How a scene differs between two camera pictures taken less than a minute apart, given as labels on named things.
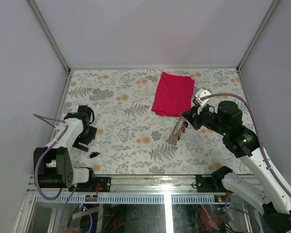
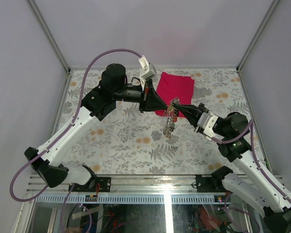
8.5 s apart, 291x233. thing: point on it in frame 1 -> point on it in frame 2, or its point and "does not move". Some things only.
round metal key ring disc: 180,127 -> 171,113
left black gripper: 92,135 -> 151,100
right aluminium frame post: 272,8 does not move
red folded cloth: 173,95 does not move
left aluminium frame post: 49,36 does not move
